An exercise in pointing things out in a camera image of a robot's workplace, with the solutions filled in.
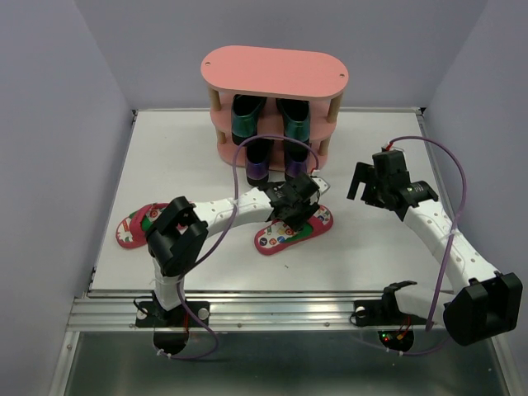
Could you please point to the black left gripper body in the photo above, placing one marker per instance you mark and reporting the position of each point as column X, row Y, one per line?
column 302, row 212

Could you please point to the aluminium front rail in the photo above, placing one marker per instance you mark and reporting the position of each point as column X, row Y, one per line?
column 228, row 312

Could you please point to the purple loafer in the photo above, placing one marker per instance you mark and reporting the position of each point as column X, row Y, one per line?
column 258, row 158
column 296, row 159

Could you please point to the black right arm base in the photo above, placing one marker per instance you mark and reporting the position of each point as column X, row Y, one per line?
column 385, row 311

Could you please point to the red flip-flop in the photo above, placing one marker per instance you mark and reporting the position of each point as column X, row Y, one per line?
column 278, row 236
column 130, row 232

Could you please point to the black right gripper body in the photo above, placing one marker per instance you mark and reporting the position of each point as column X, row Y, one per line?
column 375, row 195

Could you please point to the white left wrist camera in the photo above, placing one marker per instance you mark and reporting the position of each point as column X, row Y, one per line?
column 323, row 186

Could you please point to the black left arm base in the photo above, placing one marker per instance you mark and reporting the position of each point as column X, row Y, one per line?
column 178, row 334

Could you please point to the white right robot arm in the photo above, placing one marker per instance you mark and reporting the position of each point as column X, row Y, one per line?
column 483, row 303

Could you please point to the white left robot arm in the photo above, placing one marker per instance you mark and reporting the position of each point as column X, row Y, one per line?
column 176, row 237

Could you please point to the pink three-tier shoe shelf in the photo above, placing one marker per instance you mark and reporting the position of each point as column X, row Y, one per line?
column 316, row 77

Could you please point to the green loafer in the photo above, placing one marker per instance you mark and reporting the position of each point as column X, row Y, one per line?
column 245, row 112
column 296, row 118

